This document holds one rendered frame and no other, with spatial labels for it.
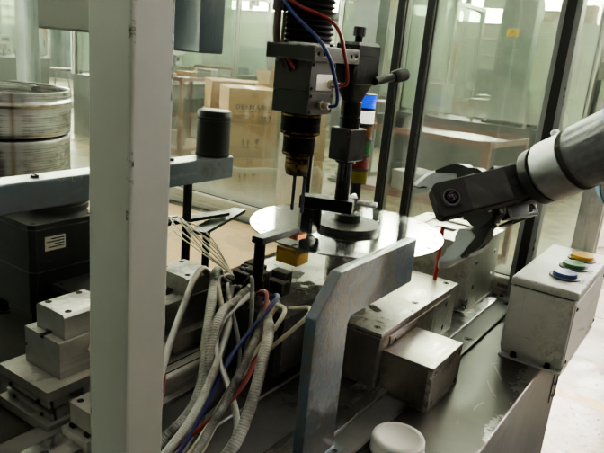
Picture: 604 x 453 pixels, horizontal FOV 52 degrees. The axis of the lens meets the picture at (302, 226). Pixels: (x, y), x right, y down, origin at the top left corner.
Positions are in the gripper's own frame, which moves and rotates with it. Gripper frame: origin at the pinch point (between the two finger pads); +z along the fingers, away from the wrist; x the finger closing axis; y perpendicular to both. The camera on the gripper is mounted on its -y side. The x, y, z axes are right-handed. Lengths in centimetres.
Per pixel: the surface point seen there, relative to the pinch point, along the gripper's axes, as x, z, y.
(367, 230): 3.4, 13.4, 0.4
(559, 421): -56, 97, 136
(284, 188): 32, 71, 24
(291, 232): 3.7, 10.7, -15.8
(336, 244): 1.5, 12.1, -7.3
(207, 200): 39, 98, 14
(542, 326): -18.3, 5.4, 25.3
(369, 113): 31.4, 26.2, 19.9
